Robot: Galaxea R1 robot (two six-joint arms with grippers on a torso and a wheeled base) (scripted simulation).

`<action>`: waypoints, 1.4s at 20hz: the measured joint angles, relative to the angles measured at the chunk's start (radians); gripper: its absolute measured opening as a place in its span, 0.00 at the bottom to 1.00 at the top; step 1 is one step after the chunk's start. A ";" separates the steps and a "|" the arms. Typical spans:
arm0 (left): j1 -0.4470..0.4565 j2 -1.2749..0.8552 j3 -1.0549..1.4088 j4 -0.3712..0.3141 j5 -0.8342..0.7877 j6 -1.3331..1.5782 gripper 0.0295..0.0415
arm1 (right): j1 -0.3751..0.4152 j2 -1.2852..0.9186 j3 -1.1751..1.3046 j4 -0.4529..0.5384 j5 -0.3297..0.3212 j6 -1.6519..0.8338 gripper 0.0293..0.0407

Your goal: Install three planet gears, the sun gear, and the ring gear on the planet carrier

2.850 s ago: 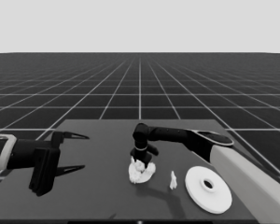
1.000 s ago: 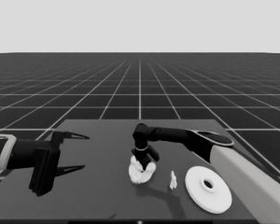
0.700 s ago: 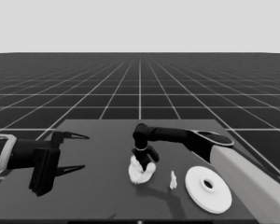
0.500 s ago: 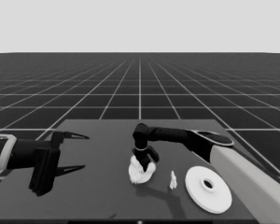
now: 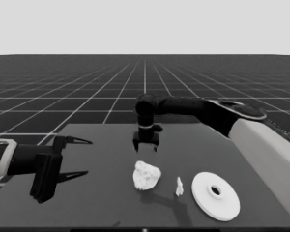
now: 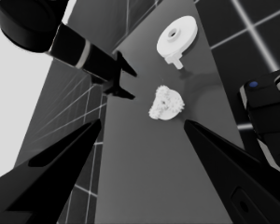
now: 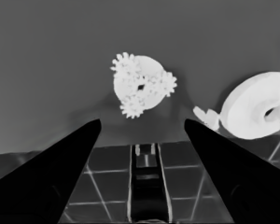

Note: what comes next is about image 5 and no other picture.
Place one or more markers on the white round carrier with pins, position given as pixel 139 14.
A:
pixel 136 176

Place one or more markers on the small white T-shaped piece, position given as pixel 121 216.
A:
pixel 179 188

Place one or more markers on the large thick white disc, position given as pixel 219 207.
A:
pixel 207 203

